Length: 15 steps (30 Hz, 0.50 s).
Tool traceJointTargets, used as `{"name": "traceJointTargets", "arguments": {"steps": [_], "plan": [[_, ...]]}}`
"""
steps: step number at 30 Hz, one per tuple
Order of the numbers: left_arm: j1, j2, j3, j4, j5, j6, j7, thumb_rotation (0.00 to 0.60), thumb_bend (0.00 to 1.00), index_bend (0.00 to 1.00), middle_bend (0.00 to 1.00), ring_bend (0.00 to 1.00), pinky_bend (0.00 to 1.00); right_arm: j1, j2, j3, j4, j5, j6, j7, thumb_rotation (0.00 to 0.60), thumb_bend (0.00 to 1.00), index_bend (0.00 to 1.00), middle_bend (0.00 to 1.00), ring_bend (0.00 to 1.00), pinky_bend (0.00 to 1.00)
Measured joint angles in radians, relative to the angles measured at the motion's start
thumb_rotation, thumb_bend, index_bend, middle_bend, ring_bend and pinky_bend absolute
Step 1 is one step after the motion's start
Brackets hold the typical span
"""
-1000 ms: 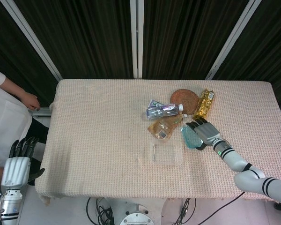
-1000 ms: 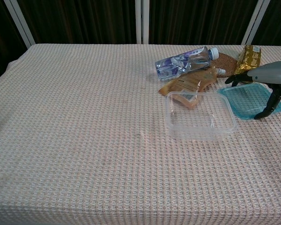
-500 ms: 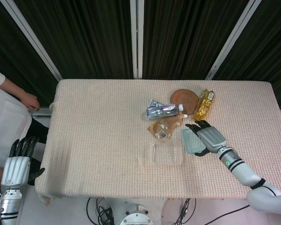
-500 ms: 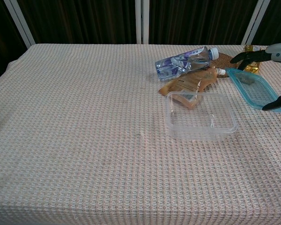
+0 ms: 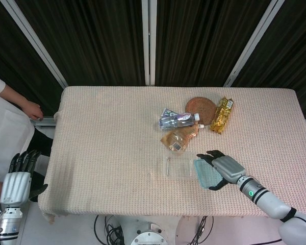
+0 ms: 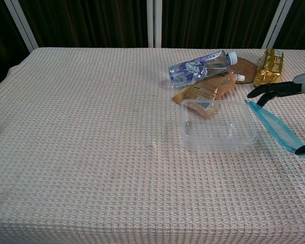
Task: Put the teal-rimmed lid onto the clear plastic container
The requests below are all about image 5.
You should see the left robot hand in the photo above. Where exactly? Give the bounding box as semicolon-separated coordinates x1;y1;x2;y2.
0;150;48;205

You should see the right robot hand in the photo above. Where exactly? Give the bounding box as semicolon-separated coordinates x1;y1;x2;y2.
196;150;246;191

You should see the teal plastic lid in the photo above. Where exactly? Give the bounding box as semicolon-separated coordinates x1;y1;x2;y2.
193;158;224;191

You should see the grey round robot base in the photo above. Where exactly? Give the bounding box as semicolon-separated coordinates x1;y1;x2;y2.
130;222;170;245

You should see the clear plastic food container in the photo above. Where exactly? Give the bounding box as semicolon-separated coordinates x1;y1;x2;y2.
160;151;198;181

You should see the person in white clothing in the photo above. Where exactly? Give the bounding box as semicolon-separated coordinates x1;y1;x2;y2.
0;67;54;202

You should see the gold foil snack package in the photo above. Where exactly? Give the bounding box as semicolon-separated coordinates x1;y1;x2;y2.
209;96;235;135

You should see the brown spout pouch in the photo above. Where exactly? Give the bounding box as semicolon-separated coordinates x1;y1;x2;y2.
160;123;205;153

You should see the black curtain panel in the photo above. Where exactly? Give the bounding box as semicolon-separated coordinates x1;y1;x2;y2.
155;0;272;87
14;0;146;87
231;0;306;119
0;0;64;118

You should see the round woven brown coaster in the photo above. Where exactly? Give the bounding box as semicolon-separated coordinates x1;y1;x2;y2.
185;96;217;126

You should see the clear plastic water bottle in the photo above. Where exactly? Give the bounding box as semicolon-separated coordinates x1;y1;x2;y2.
158;112;201;131

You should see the small green purple packet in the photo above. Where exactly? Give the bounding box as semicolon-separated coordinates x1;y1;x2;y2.
161;107;181;118

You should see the pink waffle tablecloth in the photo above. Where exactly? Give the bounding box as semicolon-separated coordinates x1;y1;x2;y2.
38;86;306;225

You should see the grey metal rail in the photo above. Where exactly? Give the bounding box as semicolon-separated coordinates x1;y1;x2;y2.
30;116;59;129

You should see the white frame post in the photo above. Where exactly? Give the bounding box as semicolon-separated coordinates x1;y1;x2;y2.
0;0;69;88
223;0;284;87
141;0;157;86

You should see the black cable bundle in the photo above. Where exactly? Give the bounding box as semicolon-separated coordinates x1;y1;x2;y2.
93;214;124;245
190;215;215;245

